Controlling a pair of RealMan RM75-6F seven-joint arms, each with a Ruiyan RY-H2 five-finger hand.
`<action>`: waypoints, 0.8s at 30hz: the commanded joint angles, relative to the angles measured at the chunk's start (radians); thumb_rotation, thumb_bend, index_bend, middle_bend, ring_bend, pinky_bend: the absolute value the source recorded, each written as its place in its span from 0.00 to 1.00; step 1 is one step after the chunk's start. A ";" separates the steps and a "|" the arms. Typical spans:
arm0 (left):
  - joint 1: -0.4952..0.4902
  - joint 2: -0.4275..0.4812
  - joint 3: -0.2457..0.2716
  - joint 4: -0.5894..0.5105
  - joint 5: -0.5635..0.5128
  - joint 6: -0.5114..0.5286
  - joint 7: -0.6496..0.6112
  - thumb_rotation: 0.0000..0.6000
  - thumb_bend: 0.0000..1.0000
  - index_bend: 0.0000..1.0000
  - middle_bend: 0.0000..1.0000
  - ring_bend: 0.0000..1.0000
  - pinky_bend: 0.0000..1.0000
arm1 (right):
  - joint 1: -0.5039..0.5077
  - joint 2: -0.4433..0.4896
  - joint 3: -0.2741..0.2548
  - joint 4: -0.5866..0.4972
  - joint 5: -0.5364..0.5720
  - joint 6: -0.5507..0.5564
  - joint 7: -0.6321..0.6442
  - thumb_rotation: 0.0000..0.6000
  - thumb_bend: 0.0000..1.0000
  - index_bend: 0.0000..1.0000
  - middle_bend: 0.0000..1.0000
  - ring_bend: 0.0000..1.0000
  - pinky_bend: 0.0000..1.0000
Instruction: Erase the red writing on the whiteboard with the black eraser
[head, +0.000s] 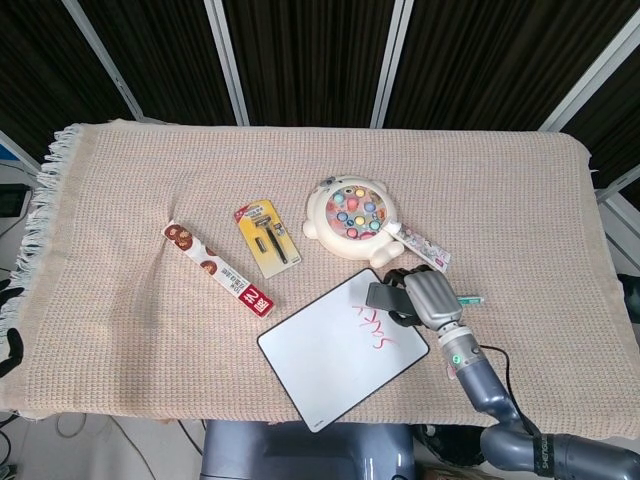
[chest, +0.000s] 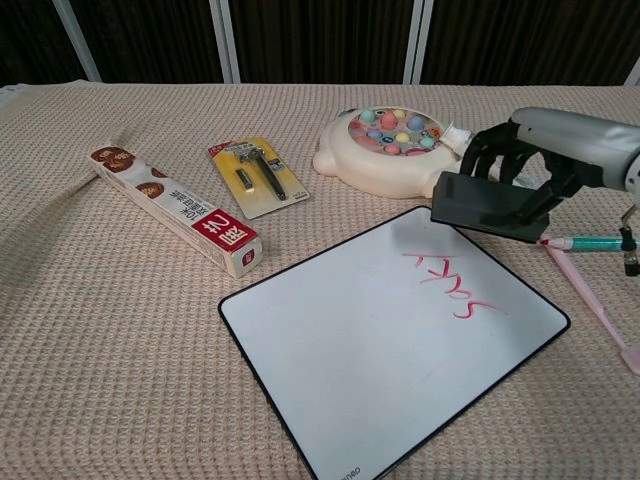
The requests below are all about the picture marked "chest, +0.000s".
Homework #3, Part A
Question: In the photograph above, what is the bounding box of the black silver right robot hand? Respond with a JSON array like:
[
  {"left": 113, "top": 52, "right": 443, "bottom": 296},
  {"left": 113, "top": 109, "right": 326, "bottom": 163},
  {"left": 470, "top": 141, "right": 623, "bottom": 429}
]
[{"left": 459, "top": 107, "right": 640, "bottom": 226}]

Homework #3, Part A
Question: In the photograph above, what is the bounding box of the black whiteboard eraser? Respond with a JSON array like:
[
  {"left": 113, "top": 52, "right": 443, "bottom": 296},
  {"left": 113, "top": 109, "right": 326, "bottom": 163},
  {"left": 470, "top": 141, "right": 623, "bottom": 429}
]
[{"left": 430, "top": 170, "right": 551, "bottom": 245}]

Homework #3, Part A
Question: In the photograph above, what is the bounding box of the black framed whiteboard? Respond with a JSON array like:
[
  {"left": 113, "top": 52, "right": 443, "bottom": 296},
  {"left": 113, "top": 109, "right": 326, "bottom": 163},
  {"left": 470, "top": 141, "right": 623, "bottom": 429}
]
[{"left": 218, "top": 205, "right": 572, "bottom": 480}]

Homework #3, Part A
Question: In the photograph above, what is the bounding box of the green marker pen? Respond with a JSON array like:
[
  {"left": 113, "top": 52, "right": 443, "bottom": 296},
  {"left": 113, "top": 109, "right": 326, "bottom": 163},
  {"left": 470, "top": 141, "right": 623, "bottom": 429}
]
[{"left": 537, "top": 234, "right": 640, "bottom": 253}]

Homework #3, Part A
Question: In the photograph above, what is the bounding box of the dark partition panel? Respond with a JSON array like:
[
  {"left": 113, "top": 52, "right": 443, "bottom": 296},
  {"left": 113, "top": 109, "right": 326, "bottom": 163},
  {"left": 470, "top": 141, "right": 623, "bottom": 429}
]
[
  {"left": 229, "top": 0, "right": 416, "bottom": 86},
  {"left": 0, "top": 0, "right": 89, "bottom": 89},
  {"left": 69, "top": 0, "right": 224, "bottom": 84},
  {"left": 422, "top": 0, "right": 640, "bottom": 87}
]

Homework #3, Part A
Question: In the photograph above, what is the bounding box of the pink toothbrush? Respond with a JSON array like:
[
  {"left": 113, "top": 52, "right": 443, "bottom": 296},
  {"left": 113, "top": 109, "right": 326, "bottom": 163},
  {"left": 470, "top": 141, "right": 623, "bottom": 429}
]
[{"left": 544, "top": 239, "right": 640, "bottom": 376}]

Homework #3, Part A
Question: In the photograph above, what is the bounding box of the cream fishing game toy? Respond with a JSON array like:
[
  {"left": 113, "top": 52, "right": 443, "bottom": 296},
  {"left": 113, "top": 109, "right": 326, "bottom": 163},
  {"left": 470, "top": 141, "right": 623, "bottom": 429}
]
[{"left": 313, "top": 105, "right": 474, "bottom": 200}]

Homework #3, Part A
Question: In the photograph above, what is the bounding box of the yellow razor blister pack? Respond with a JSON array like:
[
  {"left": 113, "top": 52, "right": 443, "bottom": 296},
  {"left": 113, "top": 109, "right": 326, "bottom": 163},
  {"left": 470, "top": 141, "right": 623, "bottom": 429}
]
[{"left": 208, "top": 137, "right": 311, "bottom": 220}]

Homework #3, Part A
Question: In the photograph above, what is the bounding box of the long baking paper box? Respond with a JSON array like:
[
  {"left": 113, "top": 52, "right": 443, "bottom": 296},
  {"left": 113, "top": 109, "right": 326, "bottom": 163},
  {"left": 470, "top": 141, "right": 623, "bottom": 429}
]
[{"left": 90, "top": 144, "right": 265, "bottom": 279}]

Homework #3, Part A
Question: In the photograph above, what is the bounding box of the beige waffle tablecloth with fringe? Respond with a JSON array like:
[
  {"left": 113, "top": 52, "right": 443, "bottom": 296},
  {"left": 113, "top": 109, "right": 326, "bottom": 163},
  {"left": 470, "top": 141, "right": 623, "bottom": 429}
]
[{"left": 0, "top": 82, "right": 640, "bottom": 480}]

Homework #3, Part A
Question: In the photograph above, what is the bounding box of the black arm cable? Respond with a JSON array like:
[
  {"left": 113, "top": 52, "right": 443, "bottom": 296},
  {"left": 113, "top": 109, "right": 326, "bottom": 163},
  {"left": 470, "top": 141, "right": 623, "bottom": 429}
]
[{"left": 618, "top": 202, "right": 640, "bottom": 276}]

